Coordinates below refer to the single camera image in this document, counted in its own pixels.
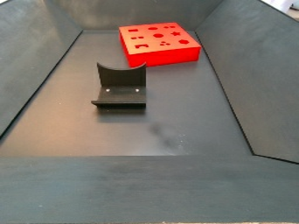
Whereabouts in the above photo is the red foam shape board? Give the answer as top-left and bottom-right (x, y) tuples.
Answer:
(119, 23), (202, 67)

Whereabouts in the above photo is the black curved holder stand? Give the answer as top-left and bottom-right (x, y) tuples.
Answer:
(91, 64), (146, 108)

